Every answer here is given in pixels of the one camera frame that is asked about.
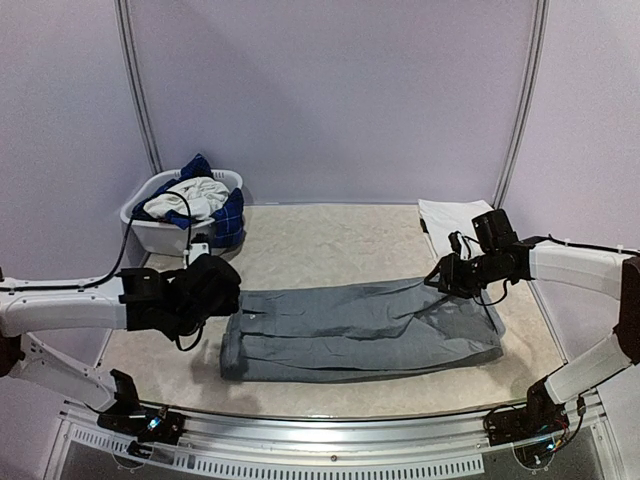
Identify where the white and green raglan shirt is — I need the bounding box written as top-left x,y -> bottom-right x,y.
418,199 -> 492,259

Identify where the grey garment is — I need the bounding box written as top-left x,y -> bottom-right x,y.
219,278 -> 506,384

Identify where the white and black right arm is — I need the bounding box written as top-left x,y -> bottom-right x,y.
425,282 -> 618,414

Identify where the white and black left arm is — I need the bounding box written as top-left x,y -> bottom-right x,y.
1,254 -> 241,434

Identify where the white plastic laundry basket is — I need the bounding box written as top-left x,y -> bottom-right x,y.
120,169 -> 244,257

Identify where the blue plaid garment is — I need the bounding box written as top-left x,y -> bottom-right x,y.
129,153 -> 244,252

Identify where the white garment in basket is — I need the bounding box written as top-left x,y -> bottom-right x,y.
142,177 -> 230,229

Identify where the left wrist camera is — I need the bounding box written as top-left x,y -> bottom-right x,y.
183,241 -> 210,268

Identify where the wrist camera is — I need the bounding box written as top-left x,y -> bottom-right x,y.
183,241 -> 210,268
448,209 -> 518,258

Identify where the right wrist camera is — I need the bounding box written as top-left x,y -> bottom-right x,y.
448,209 -> 518,258

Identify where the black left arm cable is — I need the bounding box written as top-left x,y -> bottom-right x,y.
0,189 -> 206,352

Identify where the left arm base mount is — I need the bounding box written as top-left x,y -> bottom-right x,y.
97,404 -> 186,459

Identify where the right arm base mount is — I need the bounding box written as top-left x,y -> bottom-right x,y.
483,401 -> 574,470

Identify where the aluminium front rail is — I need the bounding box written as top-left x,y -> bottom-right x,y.
45,393 -> 625,479

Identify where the right aluminium corner post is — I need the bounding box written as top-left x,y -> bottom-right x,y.
491,0 -> 549,208

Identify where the aluminium corner post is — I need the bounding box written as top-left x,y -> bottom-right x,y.
491,0 -> 549,208
114,0 -> 163,175

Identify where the left aluminium corner post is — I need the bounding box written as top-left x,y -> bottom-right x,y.
114,0 -> 163,175

